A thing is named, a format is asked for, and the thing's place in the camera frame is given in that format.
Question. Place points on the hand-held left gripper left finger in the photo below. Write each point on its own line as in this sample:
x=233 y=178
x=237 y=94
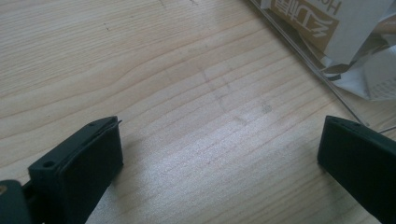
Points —
x=77 y=174

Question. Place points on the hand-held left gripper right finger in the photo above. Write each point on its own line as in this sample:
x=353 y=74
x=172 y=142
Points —
x=358 y=155

